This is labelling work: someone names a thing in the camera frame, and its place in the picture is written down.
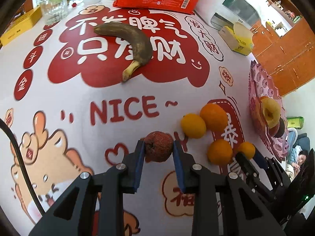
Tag yellow-orange citrus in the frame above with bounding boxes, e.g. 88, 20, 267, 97
235, 142, 256, 160

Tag red lychee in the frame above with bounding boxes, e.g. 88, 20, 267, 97
144, 131, 173, 162

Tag small yellow citrus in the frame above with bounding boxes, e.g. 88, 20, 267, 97
181, 113, 207, 139

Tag orange tangerine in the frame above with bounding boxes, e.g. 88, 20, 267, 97
207, 139, 233, 166
199, 103, 229, 132

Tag dark avocado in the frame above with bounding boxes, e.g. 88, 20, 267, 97
274, 117, 285, 138

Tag yellow-green apple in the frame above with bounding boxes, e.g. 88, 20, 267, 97
260, 96, 281, 128

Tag overripe dark banana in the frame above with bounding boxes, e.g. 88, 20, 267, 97
94, 22, 153, 82

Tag red persimmon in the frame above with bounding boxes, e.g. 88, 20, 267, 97
269, 122, 280, 136

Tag pink plastic fruit bowl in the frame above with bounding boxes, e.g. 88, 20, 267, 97
248, 60, 288, 162

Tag printed pink tablecloth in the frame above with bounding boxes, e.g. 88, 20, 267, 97
1, 0, 273, 210

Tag orange wooden cabinet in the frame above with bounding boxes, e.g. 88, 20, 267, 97
249, 0, 315, 98

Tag yellow tissue box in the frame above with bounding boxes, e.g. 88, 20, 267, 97
218, 22, 254, 56

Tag white countertop appliance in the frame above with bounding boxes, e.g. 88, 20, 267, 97
194, 0, 260, 30

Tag drinking glass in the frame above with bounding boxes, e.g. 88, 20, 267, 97
40, 0, 68, 25

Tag yellow flat box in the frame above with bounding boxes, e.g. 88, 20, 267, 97
1, 6, 42, 46

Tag black cable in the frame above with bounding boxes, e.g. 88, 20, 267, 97
0, 117, 46, 217

